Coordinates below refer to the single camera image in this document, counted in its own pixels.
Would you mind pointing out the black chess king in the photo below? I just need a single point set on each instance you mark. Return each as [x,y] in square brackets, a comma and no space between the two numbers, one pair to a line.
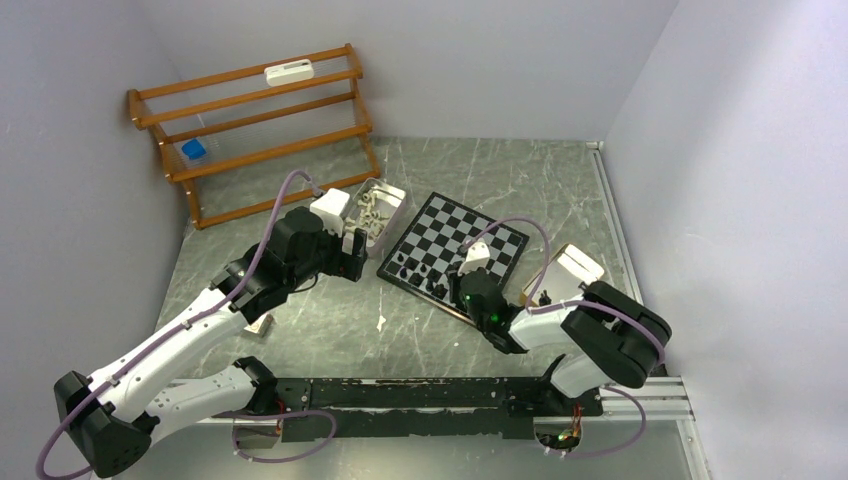
[439,291]

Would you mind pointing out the chessboard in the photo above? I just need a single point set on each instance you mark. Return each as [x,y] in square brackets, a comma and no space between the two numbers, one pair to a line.
[434,237]

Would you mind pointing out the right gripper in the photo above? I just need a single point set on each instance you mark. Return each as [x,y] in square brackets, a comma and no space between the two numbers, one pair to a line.
[454,282]

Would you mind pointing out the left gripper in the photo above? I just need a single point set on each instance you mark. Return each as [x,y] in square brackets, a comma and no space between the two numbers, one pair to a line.
[346,264]

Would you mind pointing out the gold tin of black pieces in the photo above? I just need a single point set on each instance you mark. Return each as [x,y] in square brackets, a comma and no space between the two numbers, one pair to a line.
[569,268]

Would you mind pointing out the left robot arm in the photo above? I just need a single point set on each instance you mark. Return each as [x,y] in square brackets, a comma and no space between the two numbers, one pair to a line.
[116,413]

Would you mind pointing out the small card box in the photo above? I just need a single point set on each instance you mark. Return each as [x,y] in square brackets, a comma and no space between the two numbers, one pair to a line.
[260,327]

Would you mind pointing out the wooden shelf rack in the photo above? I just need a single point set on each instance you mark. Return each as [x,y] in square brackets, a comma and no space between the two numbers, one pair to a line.
[255,134]

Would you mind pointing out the blue cap container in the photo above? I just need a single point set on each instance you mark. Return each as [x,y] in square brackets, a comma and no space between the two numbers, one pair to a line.
[193,149]

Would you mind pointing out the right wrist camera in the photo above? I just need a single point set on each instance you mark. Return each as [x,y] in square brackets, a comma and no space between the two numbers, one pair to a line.
[477,256]

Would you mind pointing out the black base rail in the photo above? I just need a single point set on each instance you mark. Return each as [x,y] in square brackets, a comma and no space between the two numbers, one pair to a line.
[380,408]

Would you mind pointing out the white box on rack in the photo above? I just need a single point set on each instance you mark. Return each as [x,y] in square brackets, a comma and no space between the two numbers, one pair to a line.
[289,72]

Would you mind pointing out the pink tin of white pieces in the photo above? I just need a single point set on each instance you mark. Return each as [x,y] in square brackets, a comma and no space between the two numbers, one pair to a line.
[375,208]

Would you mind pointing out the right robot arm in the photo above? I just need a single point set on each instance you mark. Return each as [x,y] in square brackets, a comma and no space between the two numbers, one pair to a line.
[616,340]

